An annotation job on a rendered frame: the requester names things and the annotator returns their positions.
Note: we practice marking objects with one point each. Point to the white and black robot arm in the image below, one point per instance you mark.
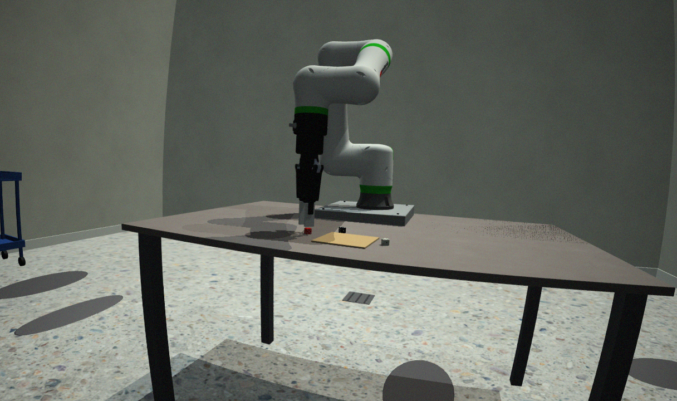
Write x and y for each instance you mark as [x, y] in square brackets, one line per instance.
[321, 96]

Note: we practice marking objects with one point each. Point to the tan square mat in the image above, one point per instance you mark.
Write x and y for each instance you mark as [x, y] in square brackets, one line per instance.
[347, 240]

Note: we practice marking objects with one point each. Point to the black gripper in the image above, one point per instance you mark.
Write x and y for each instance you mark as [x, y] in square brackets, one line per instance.
[308, 189]

